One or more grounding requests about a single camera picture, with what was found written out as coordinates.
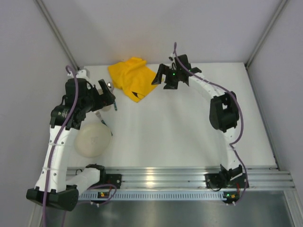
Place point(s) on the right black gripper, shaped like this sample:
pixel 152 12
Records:
pixel 170 77

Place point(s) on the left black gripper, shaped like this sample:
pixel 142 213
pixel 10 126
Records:
pixel 104 97

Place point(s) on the yellow printed cloth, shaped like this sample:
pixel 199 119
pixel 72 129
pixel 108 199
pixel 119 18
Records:
pixel 133 77

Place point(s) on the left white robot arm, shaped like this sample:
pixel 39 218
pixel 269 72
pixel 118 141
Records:
pixel 52 188

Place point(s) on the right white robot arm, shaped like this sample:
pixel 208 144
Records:
pixel 224 115

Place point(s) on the cream paper cup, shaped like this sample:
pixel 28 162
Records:
pixel 106 108

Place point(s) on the cream upturned bowl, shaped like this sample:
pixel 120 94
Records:
pixel 92 140

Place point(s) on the metal fork green handle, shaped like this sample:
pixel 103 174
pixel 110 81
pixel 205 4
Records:
pixel 98 114

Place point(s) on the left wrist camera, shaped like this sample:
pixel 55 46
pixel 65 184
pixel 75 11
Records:
pixel 81 74

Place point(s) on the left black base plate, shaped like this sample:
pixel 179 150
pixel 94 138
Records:
pixel 114 179

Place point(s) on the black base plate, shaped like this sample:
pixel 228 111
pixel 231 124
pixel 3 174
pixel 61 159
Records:
pixel 217 181
pixel 114 179

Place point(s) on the slotted cable duct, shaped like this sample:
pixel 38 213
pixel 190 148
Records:
pixel 100 195

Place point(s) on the left aluminium corner post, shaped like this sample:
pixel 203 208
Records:
pixel 56 32

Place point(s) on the aluminium corner post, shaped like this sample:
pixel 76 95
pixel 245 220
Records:
pixel 56 32
pixel 266 32

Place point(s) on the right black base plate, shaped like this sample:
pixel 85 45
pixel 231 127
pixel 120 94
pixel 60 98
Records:
pixel 217 181

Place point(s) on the aluminium mounting rail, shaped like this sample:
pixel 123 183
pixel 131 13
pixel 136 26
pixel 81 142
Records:
pixel 191 178

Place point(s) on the right aluminium corner post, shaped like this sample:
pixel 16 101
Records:
pixel 266 32

